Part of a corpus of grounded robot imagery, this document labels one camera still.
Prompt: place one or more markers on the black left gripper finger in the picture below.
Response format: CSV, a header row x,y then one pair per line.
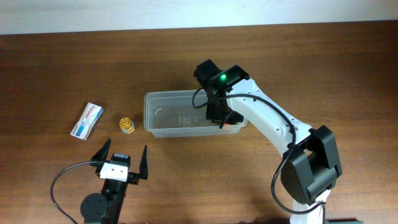
x,y
102,154
143,167

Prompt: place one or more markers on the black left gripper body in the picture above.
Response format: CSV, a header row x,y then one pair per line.
x,y
133,177

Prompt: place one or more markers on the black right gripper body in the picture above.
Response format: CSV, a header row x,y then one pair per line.
x,y
218,113

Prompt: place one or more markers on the orange bottle white cap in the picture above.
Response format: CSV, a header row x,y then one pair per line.
x,y
229,126

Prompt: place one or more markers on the white Panadol box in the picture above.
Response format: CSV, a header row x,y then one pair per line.
x,y
88,119

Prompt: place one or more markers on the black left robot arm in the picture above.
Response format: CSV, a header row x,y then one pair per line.
x,y
105,206

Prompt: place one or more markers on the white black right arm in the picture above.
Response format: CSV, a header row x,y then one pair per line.
x,y
310,162

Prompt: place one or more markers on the clear plastic container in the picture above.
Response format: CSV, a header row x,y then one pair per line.
x,y
170,114

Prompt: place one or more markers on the small gold-lid jar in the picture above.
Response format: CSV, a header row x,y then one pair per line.
x,y
126,125

